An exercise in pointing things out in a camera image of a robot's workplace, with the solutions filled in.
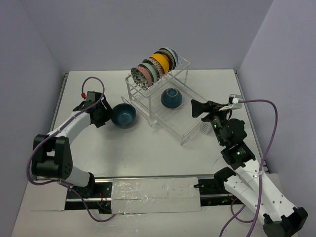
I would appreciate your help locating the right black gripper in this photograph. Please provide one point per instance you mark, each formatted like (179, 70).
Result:
(197, 107)

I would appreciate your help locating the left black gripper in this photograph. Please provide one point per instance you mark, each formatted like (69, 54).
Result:
(102, 114)

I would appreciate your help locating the dark blue ceramic bowl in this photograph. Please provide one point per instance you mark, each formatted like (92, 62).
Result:
(124, 115)

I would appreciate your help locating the beige bowl black rim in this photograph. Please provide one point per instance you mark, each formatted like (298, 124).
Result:
(171, 98)

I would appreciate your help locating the leaf patterned bowl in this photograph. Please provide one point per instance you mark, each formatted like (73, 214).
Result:
(139, 78)

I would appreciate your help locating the yellow bowl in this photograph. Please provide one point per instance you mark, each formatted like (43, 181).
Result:
(163, 61)

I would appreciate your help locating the pink patterned bowl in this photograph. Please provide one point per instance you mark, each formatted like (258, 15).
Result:
(146, 72)

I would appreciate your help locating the light green ceramic bowl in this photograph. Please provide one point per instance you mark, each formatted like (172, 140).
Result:
(152, 70)

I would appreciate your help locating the red patterned white bowl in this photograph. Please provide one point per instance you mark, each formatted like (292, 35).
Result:
(157, 66)

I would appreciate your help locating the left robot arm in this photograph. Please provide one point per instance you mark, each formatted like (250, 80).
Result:
(52, 158)

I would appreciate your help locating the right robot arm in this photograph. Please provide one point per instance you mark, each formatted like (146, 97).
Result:
(244, 176)

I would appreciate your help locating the white slotted spatula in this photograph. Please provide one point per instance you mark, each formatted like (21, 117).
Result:
(205, 127)

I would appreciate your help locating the clear taped plastic sheet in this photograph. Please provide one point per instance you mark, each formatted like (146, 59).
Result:
(155, 195)

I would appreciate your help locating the white wire dish rack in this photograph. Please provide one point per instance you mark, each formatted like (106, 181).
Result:
(178, 121)

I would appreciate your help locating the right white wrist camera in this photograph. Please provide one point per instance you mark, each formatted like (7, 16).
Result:
(234, 103)

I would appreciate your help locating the black mounting rail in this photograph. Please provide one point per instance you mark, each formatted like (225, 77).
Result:
(211, 194)

